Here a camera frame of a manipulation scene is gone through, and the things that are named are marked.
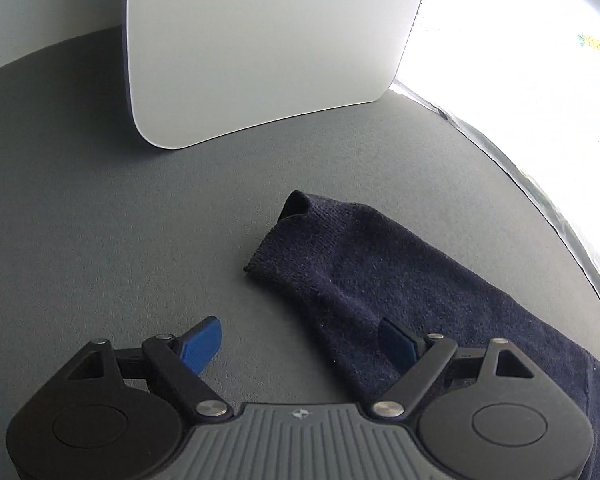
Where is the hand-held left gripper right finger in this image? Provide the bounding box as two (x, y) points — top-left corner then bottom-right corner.
(372, 319), (537, 418)

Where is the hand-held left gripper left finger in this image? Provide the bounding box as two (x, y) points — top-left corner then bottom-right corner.
(66, 316), (231, 418)

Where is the dark navy sweater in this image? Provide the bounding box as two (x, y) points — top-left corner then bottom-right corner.
(242, 189), (600, 480)

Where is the white board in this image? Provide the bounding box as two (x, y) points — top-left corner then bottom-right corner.
(122, 0), (436, 152)

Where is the printed white sheet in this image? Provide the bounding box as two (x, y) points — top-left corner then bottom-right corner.
(390, 0), (600, 331)

